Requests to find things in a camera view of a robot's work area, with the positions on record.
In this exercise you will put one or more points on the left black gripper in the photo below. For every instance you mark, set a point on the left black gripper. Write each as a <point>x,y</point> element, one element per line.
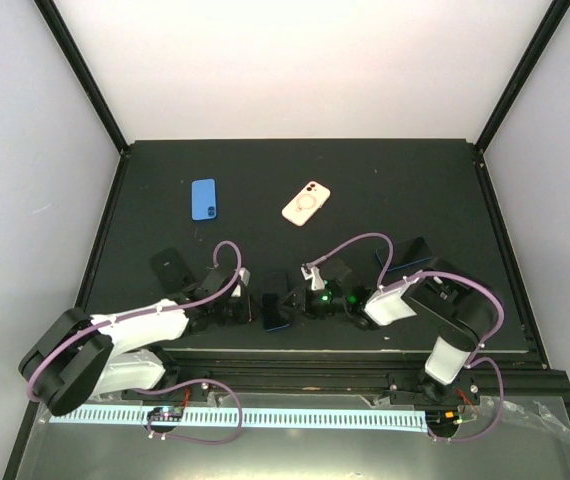
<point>247,312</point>

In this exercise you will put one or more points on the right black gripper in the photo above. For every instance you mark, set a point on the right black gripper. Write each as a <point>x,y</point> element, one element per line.
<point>308,309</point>

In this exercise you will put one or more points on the blue smartphone black screen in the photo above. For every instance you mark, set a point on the blue smartphone black screen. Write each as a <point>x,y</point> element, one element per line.
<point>274,318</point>

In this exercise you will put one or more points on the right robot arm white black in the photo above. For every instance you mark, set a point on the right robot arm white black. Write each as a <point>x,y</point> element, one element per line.
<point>466,312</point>

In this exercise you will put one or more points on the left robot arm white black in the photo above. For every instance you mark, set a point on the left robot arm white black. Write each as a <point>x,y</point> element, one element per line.
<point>83,356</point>

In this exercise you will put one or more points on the pink phone case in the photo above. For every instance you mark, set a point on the pink phone case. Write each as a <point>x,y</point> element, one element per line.
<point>306,203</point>

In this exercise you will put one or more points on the blue phone case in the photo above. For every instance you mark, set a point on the blue phone case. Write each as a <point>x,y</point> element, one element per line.
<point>203,200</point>

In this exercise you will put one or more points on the left circuit board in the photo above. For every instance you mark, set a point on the left circuit board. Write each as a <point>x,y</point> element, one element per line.
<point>165,414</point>

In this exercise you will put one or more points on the circuit board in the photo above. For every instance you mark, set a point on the circuit board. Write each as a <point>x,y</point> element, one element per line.
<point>444,417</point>
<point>165,414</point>

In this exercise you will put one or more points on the right circuit board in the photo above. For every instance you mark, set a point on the right circuit board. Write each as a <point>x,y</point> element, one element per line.
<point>444,417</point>

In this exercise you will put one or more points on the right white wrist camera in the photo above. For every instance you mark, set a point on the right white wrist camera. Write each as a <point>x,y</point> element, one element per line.
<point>311,274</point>

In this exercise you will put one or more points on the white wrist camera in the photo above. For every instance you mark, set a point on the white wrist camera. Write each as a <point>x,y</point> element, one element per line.
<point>243,281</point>
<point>311,274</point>

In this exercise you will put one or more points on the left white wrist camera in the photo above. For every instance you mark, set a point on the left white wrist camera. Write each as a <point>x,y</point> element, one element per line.
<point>243,281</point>

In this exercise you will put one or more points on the black aluminium frame rail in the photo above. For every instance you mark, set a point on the black aluminium frame rail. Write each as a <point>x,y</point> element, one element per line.
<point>402,376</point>

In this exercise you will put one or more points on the white slotted cable duct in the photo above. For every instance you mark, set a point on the white slotted cable duct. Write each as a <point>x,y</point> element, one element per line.
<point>276,418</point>

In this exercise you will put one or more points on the left black frame post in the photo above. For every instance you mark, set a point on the left black frame post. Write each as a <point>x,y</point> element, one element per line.
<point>68,46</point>

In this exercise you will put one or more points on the black frame post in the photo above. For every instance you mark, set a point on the black frame post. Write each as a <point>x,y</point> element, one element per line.
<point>68,46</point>
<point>543,34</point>

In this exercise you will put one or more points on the right black frame post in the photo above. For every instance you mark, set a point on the right black frame post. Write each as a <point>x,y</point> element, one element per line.
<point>543,34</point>

